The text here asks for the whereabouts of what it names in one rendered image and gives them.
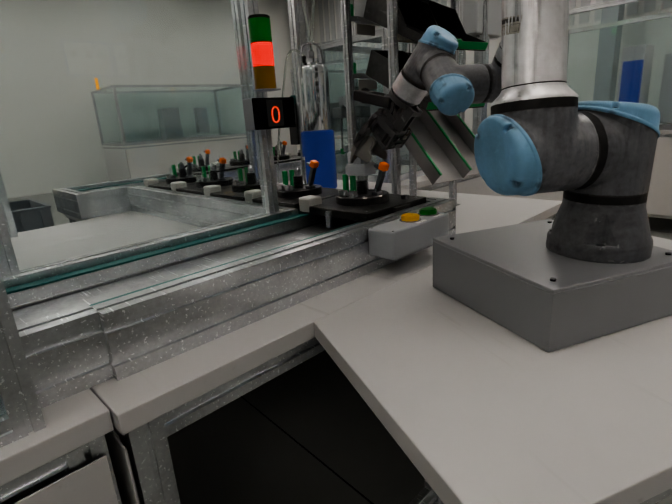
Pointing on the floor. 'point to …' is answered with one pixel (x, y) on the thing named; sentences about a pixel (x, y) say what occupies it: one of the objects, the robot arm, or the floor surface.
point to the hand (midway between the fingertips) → (358, 155)
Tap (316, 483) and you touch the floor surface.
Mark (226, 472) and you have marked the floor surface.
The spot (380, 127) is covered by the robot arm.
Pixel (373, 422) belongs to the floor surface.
